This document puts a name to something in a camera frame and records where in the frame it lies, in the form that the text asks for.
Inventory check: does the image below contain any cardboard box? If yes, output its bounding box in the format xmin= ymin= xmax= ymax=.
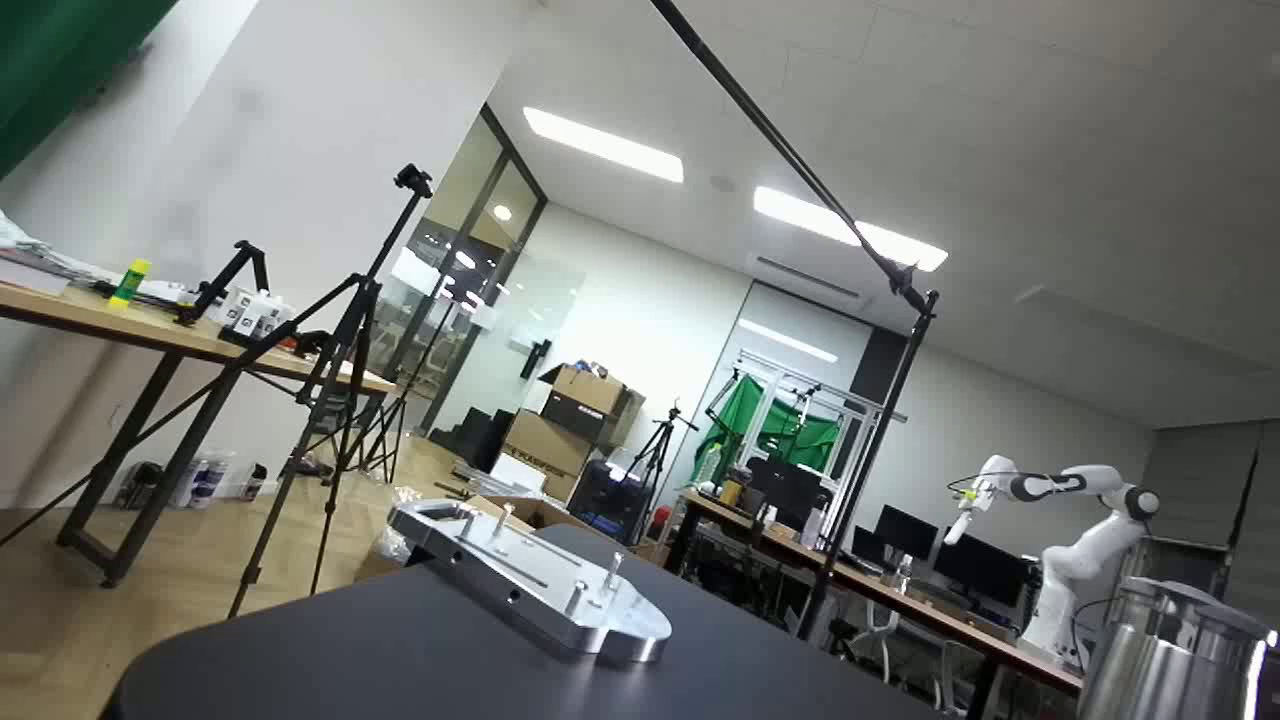
xmin=538 ymin=358 xmax=650 ymax=450
xmin=501 ymin=408 xmax=600 ymax=505

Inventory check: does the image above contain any yellow-green small bottle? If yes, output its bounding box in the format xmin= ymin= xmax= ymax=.
xmin=110 ymin=257 xmax=158 ymax=313

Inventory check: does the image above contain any long wooden desk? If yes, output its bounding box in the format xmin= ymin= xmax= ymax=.
xmin=681 ymin=488 xmax=1088 ymax=699

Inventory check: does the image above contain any dark framed glass door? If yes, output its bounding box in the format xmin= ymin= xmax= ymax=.
xmin=375 ymin=102 xmax=552 ymax=446

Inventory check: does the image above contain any black computer monitor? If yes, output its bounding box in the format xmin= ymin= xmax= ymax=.
xmin=745 ymin=450 xmax=834 ymax=530
xmin=927 ymin=529 xmax=1041 ymax=610
xmin=873 ymin=499 xmax=943 ymax=565

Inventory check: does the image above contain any large green cloth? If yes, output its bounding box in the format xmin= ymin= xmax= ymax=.
xmin=0 ymin=0 xmax=181 ymax=181

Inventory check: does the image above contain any rectangular ceiling light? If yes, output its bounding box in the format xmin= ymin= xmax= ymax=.
xmin=736 ymin=313 xmax=843 ymax=369
xmin=519 ymin=102 xmax=688 ymax=189
xmin=747 ymin=185 xmax=952 ymax=276

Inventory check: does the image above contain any tall black camera tripod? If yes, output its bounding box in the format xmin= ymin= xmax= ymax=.
xmin=224 ymin=158 xmax=440 ymax=622

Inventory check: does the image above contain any black pole frame stand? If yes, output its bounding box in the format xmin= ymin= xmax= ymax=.
xmin=650 ymin=0 xmax=943 ymax=644

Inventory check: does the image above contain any wooden table with black legs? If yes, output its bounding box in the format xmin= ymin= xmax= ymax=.
xmin=0 ymin=278 xmax=402 ymax=591

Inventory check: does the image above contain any green hanging cloth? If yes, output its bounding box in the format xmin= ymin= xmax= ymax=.
xmin=688 ymin=370 xmax=772 ymax=484
xmin=758 ymin=395 xmax=850 ymax=475

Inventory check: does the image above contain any silver aluminium fixture plate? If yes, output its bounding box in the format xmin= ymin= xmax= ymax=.
xmin=386 ymin=495 xmax=675 ymax=667

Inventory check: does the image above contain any short black tripod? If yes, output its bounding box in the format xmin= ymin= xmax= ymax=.
xmin=619 ymin=405 xmax=700 ymax=529

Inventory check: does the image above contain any stack of papers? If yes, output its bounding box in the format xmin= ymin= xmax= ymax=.
xmin=0 ymin=213 xmax=87 ymax=300

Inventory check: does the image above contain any small black clamp stand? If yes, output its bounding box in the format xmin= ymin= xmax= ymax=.
xmin=176 ymin=237 xmax=275 ymax=332

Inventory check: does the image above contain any white clutter on table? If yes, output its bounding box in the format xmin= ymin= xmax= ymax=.
xmin=218 ymin=283 xmax=291 ymax=342

